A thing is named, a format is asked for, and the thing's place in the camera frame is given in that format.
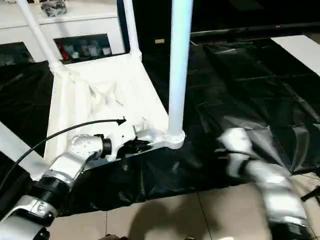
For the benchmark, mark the white plastic table top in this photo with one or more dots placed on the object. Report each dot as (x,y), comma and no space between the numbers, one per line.
(112,82)

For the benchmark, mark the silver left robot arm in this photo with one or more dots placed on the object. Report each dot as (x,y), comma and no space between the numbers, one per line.
(65,162)

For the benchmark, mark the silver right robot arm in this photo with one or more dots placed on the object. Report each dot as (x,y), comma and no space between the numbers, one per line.
(275,185)

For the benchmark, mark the black work mat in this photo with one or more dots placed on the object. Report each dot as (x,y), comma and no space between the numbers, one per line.
(250,87)

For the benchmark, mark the dark brown round object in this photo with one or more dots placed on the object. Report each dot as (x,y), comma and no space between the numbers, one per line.
(111,237)

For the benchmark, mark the black floor stand leg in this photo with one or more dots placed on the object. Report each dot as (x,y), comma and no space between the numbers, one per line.
(310,196)

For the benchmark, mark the small beige label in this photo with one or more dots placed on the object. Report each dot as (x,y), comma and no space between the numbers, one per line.
(159,41)

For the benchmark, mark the black low shelf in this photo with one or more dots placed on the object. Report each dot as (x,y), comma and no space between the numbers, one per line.
(250,29)

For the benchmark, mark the white flat panel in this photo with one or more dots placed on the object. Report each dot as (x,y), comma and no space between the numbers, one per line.
(300,50)

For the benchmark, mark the white cabinet with glass doors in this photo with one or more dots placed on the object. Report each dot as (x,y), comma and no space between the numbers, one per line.
(75,25)

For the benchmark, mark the clear bag of dark parts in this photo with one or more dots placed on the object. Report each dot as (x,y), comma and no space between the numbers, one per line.
(53,7)

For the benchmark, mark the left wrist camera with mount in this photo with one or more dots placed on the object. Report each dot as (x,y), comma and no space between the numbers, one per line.
(122,136)

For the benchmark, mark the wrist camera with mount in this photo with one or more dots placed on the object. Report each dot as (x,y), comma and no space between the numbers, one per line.
(122,136)
(237,140)

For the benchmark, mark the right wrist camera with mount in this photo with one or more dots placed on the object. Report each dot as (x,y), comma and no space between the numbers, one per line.
(237,140)

